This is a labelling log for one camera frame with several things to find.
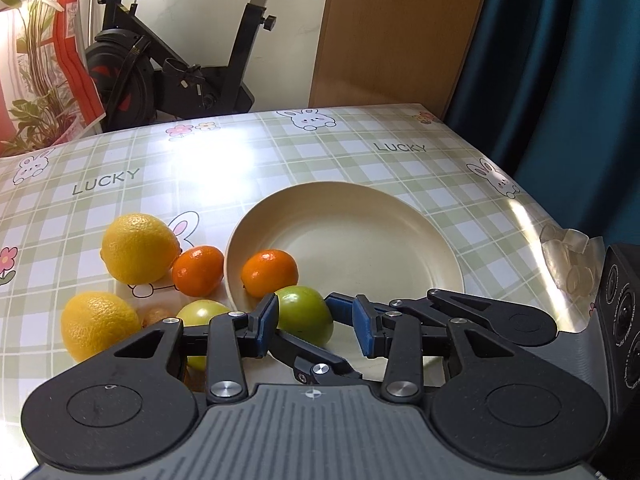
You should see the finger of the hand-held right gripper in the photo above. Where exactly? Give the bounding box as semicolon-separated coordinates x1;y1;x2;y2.
272;332;363;385
325;289;501;331

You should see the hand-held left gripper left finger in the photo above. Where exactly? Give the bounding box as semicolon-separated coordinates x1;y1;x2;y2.
112;292;278;403

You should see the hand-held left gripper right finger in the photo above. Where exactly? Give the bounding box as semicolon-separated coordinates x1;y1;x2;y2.
352;296;506;403

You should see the green jujube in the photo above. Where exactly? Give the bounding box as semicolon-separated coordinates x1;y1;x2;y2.
275;286;334;346

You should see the orange mandarin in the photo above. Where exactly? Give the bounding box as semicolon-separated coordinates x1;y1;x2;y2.
241;250;299;298
172;245;225;296

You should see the pale yellow-green jujube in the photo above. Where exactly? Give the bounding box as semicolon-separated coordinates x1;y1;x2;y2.
176;299;233;372

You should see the cream round plate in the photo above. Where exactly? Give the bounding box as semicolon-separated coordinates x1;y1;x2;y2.
225;181;466;361

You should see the brown longan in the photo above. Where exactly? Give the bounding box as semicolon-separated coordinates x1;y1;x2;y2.
141;305;173;328

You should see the yellow lemon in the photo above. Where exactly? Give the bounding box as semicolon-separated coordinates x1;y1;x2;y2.
101;213;181;285
61;291;142;363

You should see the green checked tablecloth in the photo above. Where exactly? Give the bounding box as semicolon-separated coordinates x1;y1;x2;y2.
0;104;606;411

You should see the teal curtain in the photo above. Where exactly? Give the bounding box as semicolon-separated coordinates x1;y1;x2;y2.
445;0;640;261

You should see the black exercise bike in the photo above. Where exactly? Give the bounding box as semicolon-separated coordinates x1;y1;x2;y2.
82;0;326;128

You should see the brown wooden panel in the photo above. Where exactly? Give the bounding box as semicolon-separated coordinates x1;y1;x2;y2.
309;0;496;121

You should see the printed wall backdrop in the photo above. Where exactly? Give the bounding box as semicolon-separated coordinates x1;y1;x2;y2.
0;0;106;158

